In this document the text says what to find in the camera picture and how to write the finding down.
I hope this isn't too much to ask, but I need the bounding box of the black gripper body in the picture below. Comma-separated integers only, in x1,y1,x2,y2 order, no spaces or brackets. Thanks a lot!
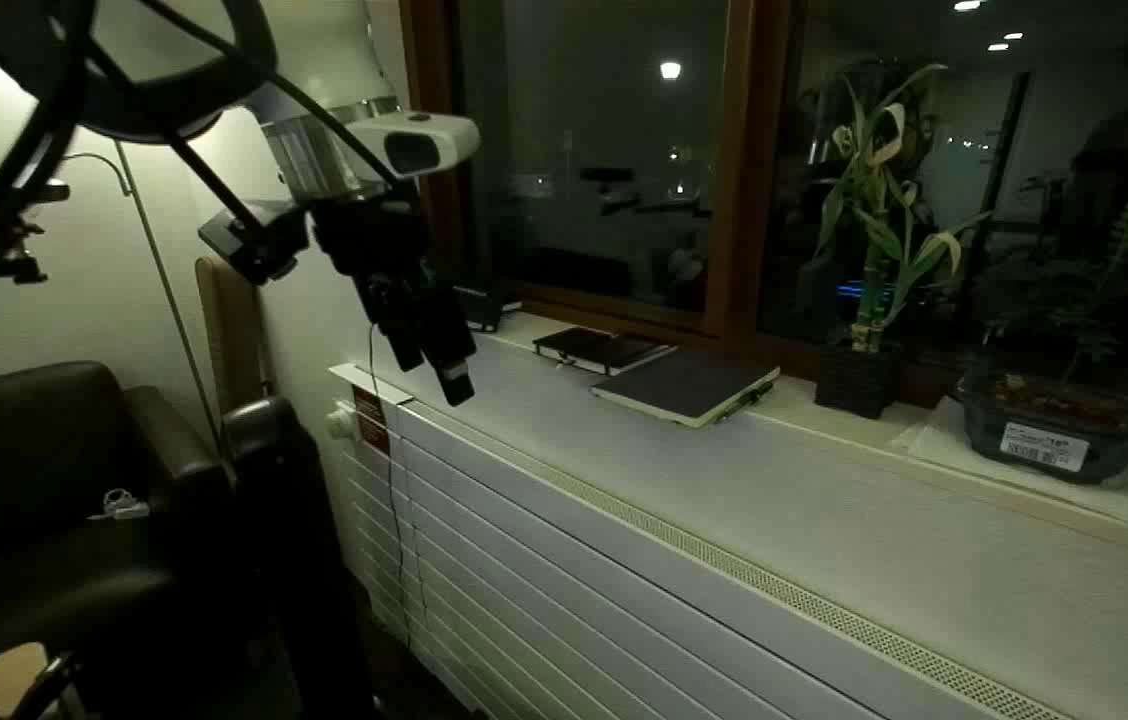
311,192,458,332

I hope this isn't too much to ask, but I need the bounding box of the large dark hardcover book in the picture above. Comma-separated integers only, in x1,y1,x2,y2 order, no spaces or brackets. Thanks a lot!
588,344,784,432

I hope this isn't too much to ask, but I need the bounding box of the white power plug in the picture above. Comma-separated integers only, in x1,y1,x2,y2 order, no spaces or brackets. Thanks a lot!
324,395,362,444

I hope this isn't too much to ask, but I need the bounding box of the rounded wooden board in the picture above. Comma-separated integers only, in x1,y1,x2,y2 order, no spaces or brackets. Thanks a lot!
193,252,276,414

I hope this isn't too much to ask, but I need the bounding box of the thin metal lamp pole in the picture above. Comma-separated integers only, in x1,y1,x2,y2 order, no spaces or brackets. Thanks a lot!
106,134,224,444

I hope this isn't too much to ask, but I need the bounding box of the white slatted radiator cover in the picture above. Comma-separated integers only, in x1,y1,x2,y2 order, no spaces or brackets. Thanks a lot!
324,354,1086,720

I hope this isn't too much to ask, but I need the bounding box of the small white object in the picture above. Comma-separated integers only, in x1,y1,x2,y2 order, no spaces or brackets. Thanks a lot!
89,484,156,528

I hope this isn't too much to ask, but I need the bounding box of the bamboo plant in square pot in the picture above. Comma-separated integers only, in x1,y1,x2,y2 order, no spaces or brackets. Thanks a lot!
809,57,994,423

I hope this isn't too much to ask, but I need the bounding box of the black leather armchair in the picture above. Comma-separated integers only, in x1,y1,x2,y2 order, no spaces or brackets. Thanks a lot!
0,354,376,720

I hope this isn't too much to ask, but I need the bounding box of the fern plant in round pot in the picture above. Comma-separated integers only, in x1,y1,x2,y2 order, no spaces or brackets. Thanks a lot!
957,185,1128,489

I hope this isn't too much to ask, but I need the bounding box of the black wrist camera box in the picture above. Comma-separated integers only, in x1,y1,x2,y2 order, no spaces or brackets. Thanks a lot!
196,195,316,288

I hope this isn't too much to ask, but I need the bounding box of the brown wooden window frame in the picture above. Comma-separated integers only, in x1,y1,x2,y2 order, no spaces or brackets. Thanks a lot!
395,0,980,383

